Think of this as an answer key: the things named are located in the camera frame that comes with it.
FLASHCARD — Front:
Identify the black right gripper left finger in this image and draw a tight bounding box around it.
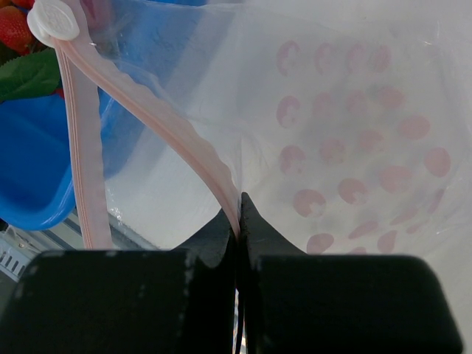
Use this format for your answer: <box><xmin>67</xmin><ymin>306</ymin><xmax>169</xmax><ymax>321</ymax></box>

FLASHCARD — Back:
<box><xmin>1</xmin><ymin>212</ymin><xmax>236</xmax><ymax>353</ymax></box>

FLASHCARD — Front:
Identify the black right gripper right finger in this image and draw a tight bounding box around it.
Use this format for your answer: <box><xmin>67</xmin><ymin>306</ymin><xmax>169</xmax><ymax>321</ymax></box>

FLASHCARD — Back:
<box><xmin>239</xmin><ymin>194</ymin><xmax>463</xmax><ymax>353</ymax></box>

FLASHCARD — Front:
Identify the blue plastic bin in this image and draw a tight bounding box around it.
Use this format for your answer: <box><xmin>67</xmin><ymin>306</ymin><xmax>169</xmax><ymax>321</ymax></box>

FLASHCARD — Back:
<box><xmin>1</xmin><ymin>1</ymin><xmax>212</xmax><ymax>234</ymax></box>

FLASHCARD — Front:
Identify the clear zip top bag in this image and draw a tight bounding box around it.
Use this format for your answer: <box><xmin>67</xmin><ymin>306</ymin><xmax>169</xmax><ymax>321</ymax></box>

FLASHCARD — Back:
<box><xmin>27</xmin><ymin>1</ymin><xmax>471</xmax><ymax>257</ymax></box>

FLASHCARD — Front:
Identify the red toy strawberry bunch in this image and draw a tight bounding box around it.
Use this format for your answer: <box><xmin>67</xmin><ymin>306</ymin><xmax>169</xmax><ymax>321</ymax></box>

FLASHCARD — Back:
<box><xmin>1</xmin><ymin>1</ymin><xmax>64</xmax><ymax>102</ymax></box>

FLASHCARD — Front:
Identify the aluminium mounting rail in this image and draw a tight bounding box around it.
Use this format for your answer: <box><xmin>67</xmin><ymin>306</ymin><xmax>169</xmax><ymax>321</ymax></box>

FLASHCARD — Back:
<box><xmin>1</xmin><ymin>210</ymin><xmax>157</xmax><ymax>282</ymax></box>

